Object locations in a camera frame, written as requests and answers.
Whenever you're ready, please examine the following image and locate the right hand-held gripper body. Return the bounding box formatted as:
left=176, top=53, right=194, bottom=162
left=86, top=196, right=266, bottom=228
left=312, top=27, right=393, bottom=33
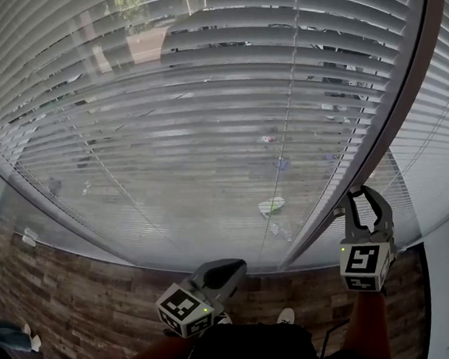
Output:
left=336, top=231, right=398, bottom=295

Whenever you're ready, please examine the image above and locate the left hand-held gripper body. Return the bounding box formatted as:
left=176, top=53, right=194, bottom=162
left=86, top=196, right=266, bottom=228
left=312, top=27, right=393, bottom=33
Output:
left=152, top=280, right=226, bottom=342

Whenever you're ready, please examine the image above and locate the person's right forearm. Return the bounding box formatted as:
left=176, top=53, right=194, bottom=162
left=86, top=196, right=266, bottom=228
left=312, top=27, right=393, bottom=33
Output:
left=339, top=289, right=399, bottom=359

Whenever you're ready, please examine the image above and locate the person's left forearm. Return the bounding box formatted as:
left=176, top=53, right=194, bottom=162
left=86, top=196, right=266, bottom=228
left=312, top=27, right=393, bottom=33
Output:
left=121, top=328, right=196, bottom=359

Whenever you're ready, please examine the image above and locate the person's right white shoe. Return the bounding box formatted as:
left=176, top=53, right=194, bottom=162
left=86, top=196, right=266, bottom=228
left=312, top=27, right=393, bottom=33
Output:
left=276, top=306, right=296, bottom=326

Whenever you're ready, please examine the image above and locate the person's black clothing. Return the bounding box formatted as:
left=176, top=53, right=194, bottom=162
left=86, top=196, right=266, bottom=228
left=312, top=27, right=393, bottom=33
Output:
left=188, top=315, right=349, bottom=359

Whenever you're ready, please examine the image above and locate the white door floor fitting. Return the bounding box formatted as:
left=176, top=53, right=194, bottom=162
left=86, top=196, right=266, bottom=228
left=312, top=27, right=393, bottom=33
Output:
left=20, top=226, right=41, bottom=246

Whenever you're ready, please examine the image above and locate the wooden planter with plants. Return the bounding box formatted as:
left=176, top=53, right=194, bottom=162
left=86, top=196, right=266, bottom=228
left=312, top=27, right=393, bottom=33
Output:
left=99, top=0, right=209, bottom=84

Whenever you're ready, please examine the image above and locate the grey metal window post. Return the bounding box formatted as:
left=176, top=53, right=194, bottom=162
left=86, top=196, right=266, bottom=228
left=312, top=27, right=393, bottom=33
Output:
left=276, top=0, right=447, bottom=285

